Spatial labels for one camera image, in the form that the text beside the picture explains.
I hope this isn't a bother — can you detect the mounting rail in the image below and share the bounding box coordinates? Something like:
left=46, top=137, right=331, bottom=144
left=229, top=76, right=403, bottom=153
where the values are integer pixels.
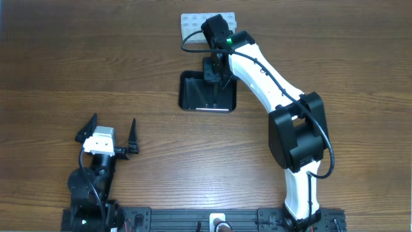
left=61, top=206, right=348, bottom=232

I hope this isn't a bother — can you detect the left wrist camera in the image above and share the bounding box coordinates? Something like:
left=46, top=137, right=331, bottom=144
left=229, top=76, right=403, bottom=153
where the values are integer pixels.
left=82, top=125, right=117, bottom=157

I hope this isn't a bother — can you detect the white test tube rack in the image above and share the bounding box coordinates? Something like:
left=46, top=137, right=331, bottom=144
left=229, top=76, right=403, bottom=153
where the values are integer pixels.
left=180, top=12, right=238, bottom=45

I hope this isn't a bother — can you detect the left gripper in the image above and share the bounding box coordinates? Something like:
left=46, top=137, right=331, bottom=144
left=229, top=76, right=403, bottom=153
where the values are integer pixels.
left=75, top=112, right=140, bottom=160

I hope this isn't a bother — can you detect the black tray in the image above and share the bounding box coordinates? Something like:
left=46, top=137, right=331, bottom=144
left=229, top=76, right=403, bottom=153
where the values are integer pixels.
left=178, top=70, right=238, bottom=113

